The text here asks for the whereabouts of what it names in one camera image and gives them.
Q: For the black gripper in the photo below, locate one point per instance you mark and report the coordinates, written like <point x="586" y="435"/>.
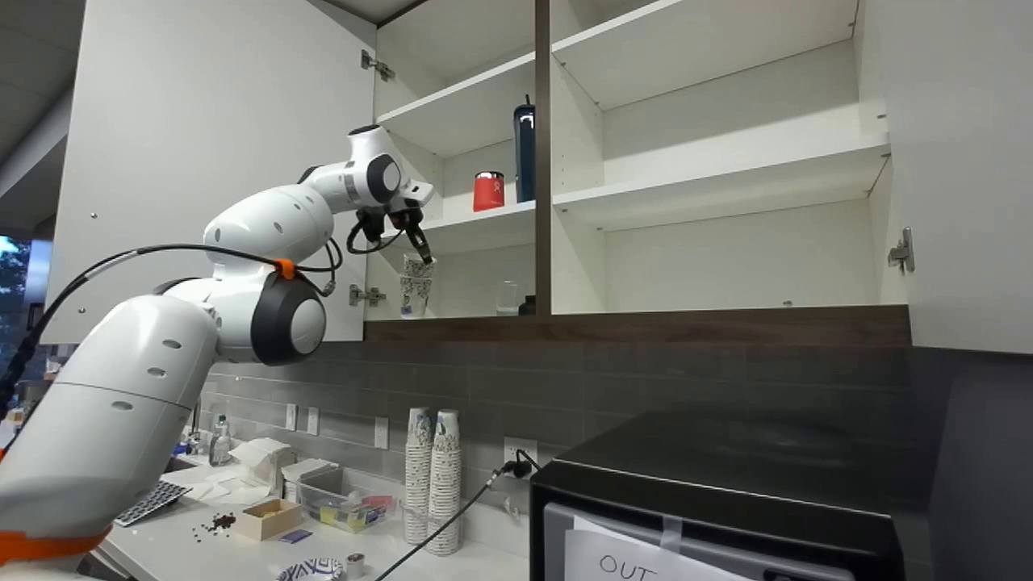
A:
<point x="390" y="220"/>

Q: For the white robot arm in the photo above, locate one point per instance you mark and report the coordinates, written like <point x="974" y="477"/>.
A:
<point x="130" y="376"/>

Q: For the red cup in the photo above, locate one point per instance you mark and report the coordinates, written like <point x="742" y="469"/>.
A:
<point x="489" y="192"/>

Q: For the patterned paper cup stack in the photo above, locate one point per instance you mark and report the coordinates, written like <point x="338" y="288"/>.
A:
<point x="446" y="485"/>
<point x="417" y="472"/>

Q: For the metal door hinge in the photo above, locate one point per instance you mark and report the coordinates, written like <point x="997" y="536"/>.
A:
<point x="376" y="67"/>
<point x="365" y="295"/>
<point x="903" y="253"/>

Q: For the dark blue bottle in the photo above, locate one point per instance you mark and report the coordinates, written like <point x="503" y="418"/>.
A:
<point x="523" y="150"/>

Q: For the white cabinet door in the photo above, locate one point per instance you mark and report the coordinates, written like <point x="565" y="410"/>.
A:
<point x="957" y="163"/>
<point x="196" y="107"/>

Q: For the white paper bag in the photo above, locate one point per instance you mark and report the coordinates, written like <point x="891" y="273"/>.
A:
<point x="263" y="457"/>

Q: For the clear plastic container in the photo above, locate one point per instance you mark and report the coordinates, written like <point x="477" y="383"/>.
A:
<point x="343" y="504"/>

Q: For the clear soap bottle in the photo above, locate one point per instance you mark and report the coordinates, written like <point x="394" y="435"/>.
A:
<point x="221" y="447"/>

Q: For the white cabinet with shelves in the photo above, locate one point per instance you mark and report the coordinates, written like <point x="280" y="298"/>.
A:
<point x="700" y="163"/>

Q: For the small cardboard box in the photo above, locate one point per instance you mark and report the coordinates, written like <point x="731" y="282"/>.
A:
<point x="267" y="520"/>

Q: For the small glass jar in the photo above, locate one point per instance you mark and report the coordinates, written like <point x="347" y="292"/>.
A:
<point x="358" y="566"/>

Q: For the small black keys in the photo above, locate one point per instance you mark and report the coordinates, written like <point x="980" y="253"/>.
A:
<point x="219" y="524"/>

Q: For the grey ribbed mat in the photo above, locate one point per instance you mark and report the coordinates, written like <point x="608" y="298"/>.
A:
<point x="158" y="501"/>

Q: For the white paper sign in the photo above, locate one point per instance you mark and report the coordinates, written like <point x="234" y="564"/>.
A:
<point x="635" y="560"/>

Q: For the blue lit monitor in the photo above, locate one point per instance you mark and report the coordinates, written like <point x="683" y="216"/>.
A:
<point x="30" y="262"/>

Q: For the black microwave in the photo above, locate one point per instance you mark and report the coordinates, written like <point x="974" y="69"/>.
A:
<point x="744" y="472"/>

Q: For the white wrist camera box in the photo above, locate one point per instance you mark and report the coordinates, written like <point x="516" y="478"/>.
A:
<point x="417" y="192"/>

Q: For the white double wall outlet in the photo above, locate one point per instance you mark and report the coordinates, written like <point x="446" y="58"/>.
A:
<point x="523" y="450"/>

